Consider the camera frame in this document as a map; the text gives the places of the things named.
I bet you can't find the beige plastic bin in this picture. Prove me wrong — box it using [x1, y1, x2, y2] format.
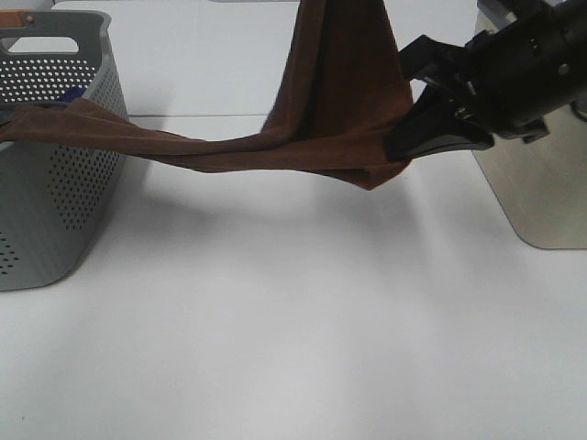
[474, 10, 586, 249]

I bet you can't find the brown microfiber towel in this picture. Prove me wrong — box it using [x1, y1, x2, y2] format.
[1, 1, 413, 190]

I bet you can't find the orange basket handle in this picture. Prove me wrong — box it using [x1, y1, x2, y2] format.
[0, 9, 35, 29]

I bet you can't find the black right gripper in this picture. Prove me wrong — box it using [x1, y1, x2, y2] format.
[384, 0, 586, 161]

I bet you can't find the grey perforated plastic basket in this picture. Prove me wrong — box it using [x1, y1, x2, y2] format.
[1, 10, 127, 292]

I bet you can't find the blue towel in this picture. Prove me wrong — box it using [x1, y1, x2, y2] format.
[58, 85, 86, 104]

